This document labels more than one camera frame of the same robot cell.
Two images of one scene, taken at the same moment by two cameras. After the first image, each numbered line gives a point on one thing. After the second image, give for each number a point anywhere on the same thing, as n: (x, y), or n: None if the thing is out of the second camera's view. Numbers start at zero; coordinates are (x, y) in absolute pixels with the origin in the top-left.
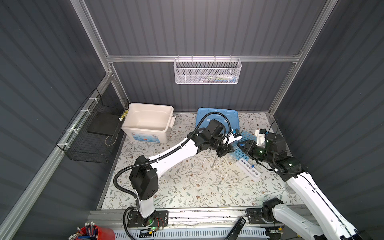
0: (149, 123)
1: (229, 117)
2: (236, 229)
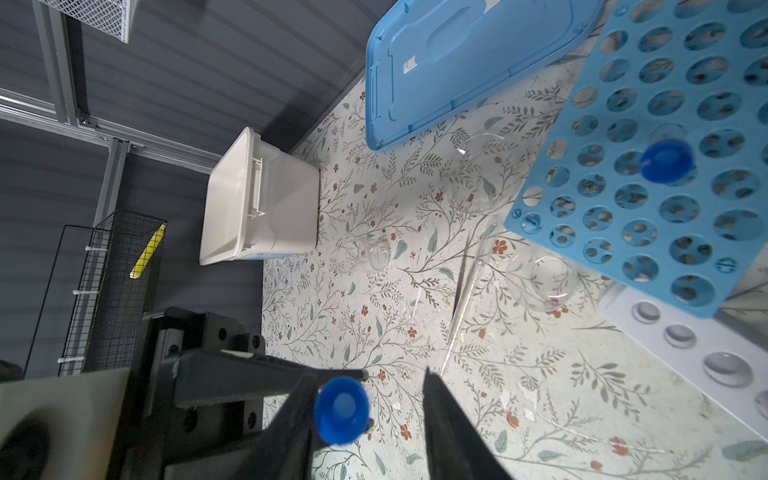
0: (262, 201)
1: (427, 60)
2: None
